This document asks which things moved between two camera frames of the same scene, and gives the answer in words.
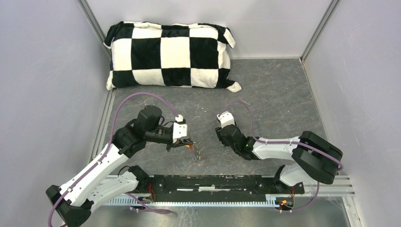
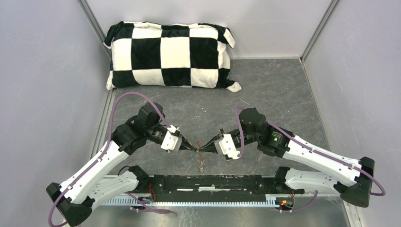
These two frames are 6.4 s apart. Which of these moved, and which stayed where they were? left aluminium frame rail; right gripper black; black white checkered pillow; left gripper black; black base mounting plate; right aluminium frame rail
Moved: left gripper black; right gripper black
Stayed: right aluminium frame rail; black base mounting plate; left aluminium frame rail; black white checkered pillow
